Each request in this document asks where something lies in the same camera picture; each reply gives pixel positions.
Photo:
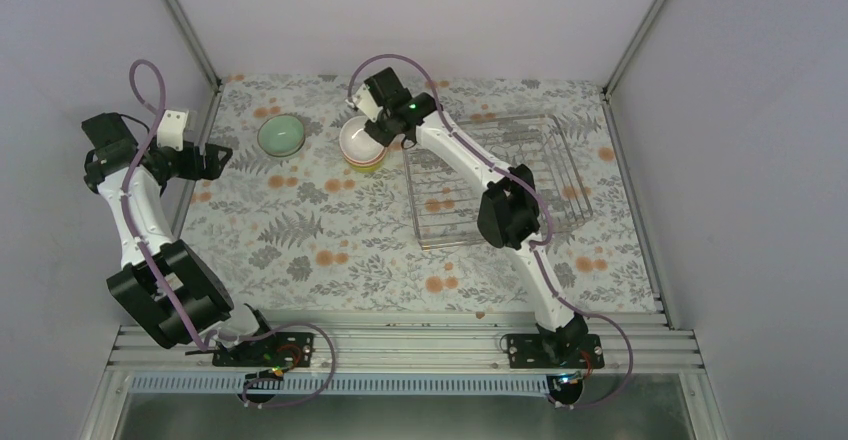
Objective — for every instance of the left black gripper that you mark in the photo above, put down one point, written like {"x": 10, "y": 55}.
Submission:
{"x": 211, "y": 169}

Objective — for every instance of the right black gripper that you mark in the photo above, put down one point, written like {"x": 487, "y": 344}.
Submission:
{"x": 383, "y": 137}

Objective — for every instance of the plain white bowl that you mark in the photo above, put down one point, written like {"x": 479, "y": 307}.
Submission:
{"x": 356, "y": 142}

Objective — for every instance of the white bowl red rim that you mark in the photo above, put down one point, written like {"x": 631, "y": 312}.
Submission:
{"x": 376, "y": 159}

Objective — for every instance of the yellow bowl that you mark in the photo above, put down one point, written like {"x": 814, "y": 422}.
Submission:
{"x": 366, "y": 169}

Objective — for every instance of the pale green pink-base bowl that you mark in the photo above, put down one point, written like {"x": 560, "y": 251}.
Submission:
{"x": 281, "y": 136}

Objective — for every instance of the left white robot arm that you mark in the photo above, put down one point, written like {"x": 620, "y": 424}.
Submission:
{"x": 162, "y": 283}

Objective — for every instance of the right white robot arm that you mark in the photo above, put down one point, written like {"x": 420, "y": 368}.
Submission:
{"x": 510, "y": 208}

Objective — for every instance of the floral table mat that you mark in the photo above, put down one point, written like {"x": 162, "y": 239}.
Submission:
{"x": 308, "y": 232}

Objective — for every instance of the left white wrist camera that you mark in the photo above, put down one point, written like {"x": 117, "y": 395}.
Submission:
{"x": 171, "y": 129}

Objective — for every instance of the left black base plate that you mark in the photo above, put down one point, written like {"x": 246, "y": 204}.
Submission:
{"x": 280, "y": 351}

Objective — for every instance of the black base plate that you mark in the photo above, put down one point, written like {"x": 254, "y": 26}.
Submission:
{"x": 531, "y": 351}
{"x": 280, "y": 351}

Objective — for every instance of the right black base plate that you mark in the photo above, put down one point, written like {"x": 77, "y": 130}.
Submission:
{"x": 531, "y": 351}

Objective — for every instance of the aluminium mounting rail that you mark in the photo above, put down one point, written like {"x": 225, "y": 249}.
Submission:
{"x": 430, "y": 349}

